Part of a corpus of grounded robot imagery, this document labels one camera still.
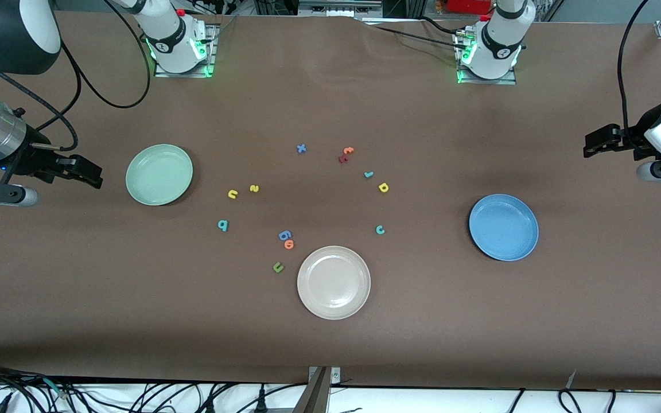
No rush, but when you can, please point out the green plate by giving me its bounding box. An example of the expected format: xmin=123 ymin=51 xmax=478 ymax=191
xmin=126 ymin=144 xmax=194 ymax=206

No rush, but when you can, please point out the blue plate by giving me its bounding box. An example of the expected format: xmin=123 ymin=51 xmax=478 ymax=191
xmin=469 ymin=194 xmax=539 ymax=262

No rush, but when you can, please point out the red box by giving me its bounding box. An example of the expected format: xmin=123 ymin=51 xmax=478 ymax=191
xmin=445 ymin=0 xmax=493 ymax=14

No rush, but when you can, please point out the brown table cover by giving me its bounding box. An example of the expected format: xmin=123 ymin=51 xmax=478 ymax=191
xmin=0 ymin=11 xmax=661 ymax=391

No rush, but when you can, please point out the beige plate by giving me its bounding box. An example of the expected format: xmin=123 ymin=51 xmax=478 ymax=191
xmin=297 ymin=246 xmax=372 ymax=320

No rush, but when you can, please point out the grey metal device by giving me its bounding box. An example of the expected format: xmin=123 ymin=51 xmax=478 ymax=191
xmin=298 ymin=0 xmax=384 ymax=18

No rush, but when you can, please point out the thin black right gripper cable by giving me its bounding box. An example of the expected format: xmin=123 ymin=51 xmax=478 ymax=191
xmin=0 ymin=49 xmax=79 ymax=153

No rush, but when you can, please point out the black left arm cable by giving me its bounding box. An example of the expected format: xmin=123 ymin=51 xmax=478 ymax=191
xmin=617 ymin=0 xmax=651 ymax=144

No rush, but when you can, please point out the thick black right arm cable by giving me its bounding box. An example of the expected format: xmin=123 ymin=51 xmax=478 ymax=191
xmin=35 ymin=0 xmax=153 ymax=133

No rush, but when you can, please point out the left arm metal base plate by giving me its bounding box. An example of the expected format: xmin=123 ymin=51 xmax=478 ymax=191
xmin=456 ymin=32 xmax=518 ymax=85

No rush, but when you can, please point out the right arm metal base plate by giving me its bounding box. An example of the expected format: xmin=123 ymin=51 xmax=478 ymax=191
xmin=154 ymin=23 xmax=220 ymax=79

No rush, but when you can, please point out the teal cable connector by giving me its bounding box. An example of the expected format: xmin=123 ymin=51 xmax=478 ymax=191
xmin=42 ymin=377 xmax=73 ymax=399

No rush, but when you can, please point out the black base cable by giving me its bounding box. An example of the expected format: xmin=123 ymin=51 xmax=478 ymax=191
xmin=359 ymin=16 xmax=469 ymax=48

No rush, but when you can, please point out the aluminium profile post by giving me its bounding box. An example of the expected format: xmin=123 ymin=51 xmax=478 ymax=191
xmin=292 ymin=366 xmax=341 ymax=413

